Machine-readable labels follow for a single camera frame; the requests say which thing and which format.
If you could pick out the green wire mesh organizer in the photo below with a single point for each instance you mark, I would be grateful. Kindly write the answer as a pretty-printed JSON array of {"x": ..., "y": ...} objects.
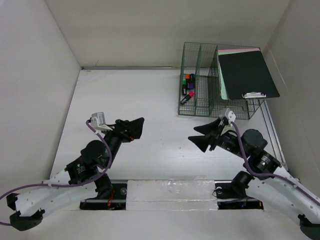
[{"x": 201, "y": 59}]

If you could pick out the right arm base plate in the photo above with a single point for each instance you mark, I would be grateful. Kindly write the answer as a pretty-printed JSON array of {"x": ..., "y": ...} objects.
[{"x": 228, "y": 199}]

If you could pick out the pink clipboard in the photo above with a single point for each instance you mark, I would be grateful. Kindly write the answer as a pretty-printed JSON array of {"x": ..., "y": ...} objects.
[{"x": 235, "y": 51}]

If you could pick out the green highlighter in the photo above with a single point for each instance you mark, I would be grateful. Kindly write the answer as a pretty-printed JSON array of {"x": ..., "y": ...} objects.
[{"x": 184, "y": 87}]

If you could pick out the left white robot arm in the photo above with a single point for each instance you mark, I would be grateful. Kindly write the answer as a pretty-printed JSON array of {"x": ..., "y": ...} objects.
[{"x": 84, "y": 178}]

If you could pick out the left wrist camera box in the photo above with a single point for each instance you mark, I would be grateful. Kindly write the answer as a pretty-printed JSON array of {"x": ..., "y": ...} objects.
[{"x": 98, "y": 122}]

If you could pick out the orange highlighter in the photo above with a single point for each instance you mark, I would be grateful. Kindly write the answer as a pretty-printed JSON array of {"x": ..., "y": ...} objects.
[{"x": 187, "y": 78}]

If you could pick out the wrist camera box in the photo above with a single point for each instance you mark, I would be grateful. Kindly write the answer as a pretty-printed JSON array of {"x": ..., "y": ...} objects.
[
  {"x": 227, "y": 117},
  {"x": 98, "y": 122}
]

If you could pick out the green clipboard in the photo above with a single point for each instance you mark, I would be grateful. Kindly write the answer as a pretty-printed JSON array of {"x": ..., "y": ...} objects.
[{"x": 223, "y": 91}]

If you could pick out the black mat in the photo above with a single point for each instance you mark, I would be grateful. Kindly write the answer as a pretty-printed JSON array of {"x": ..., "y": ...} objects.
[{"x": 246, "y": 76}]

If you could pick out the blue highlighter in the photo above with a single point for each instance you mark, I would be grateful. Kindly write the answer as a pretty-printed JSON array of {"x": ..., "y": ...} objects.
[{"x": 193, "y": 77}]

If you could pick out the purple highlighter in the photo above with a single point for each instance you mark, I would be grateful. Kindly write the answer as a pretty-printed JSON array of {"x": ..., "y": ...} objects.
[{"x": 191, "y": 85}]

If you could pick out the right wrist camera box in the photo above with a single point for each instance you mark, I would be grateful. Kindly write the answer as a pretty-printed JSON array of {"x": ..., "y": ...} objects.
[{"x": 227, "y": 117}]

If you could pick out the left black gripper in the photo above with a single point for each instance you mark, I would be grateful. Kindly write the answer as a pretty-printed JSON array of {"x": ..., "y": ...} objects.
[{"x": 134, "y": 129}]

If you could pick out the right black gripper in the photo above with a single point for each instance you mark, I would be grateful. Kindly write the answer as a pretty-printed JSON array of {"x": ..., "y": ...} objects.
[{"x": 211, "y": 127}]

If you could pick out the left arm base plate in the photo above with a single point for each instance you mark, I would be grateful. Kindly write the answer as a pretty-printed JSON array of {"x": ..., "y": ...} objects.
[{"x": 115, "y": 201}]

